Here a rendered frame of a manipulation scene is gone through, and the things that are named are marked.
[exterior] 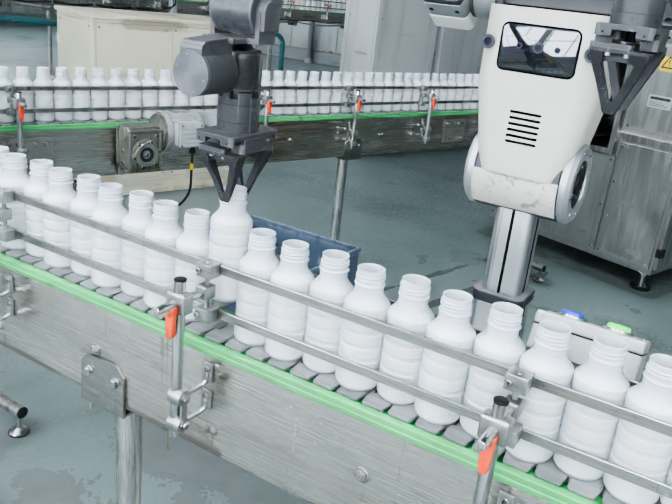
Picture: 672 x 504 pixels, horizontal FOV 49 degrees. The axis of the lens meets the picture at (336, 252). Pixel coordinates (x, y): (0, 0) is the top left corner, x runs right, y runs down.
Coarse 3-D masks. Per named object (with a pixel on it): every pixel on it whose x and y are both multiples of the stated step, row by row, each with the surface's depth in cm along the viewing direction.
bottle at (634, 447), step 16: (656, 368) 76; (640, 384) 78; (656, 384) 76; (640, 400) 77; (656, 400) 76; (656, 416) 75; (624, 432) 78; (640, 432) 77; (656, 432) 76; (624, 448) 78; (640, 448) 77; (656, 448) 76; (624, 464) 79; (640, 464) 77; (656, 464) 77; (608, 480) 81; (624, 480) 79; (624, 496) 79; (640, 496) 79; (656, 496) 79
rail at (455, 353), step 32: (0, 224) 127; (96, 224) 114; (64, 256) 120; (192, 256) 104; (160, 288) 110; (224, 320) 104; (352, 320) 92; (320, 352) 96; (448, 352) 86; (384, 384) 92; (544, 384) 81; (640, 416) 76; (640, 480) 77
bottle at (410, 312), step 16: (400, 288) 91; (416, 288) 89; (400, 304) 91; (416, 304) 90; (400, 320) 90; (416, 320) 90; (384, 336) 94; (384, 352) 93; (400, 352) 91; (416, 352) 91; (384, 368) 93; (400, 368) 92; (416, 368) 92; (416, 384) 93; (400, 400) 93
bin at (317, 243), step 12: (252, 216) 179; (252, 228) 180; (276, 228) 176; (288, 228) 174; (276, 240) 177; (312, 240) 171; (324, 240) 170; (336, 240) 168; (312, 252) 172; (348, 252) 161; (312, 264) 173; (348, 276) 164; (168, 432) 131; (168, 444) 132
